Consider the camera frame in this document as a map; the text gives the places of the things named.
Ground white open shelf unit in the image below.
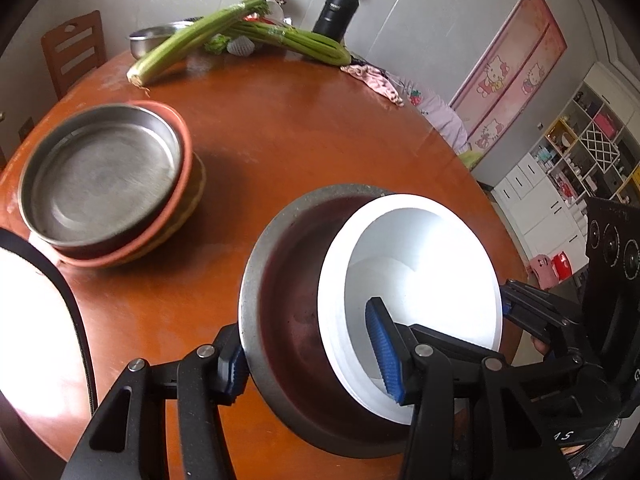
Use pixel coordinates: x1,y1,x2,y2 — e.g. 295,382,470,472
542,62,640,206

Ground stainless steel plate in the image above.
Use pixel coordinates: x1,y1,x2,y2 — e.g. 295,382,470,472
17,104,182,253

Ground white panel with black edge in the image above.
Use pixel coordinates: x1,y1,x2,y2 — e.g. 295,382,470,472
0,229,97,480

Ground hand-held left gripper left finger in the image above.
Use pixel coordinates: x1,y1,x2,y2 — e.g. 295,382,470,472
60,322,248,480

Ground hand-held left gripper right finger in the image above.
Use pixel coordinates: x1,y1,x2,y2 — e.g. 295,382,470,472
365,297,573,480

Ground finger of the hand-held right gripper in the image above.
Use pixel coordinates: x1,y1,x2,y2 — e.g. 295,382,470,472
504,307,556,347
501,279,588,323

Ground yellow ribbed plate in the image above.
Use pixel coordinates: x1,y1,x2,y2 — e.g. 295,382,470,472
120,152,207,263

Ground small stainless steel bowl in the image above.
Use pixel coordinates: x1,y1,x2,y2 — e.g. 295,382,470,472
129,22,201,60

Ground pink crumpled cloth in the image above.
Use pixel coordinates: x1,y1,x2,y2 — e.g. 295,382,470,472
341,62,405,107

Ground brown wooden slat chair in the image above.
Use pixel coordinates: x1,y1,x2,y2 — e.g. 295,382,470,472
41,10,107,101

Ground pink strawberry print jacket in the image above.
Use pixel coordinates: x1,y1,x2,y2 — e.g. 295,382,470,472
395,75,471,156

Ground Hello Kitty poster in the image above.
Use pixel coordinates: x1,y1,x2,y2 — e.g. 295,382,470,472
449,0,568,153

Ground large stainless steel bowl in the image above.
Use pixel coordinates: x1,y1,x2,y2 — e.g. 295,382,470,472
239,184,501,458

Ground black thermos bottle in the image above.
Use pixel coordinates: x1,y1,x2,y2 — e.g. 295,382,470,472
312,0,363,46

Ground celery bunch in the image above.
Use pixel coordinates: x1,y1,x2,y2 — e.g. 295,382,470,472
126,0,271,86
205,20,351,66

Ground white drawer cabinet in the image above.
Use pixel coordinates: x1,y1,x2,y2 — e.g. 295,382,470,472
492,152,588,261

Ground pink stool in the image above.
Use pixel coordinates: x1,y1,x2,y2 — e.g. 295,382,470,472
527,254,558,289

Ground orange plastic plate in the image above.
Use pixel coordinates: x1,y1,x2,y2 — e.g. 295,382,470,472
30,100,193,268

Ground grey foam net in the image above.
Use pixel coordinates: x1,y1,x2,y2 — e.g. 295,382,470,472
227,36,257,57

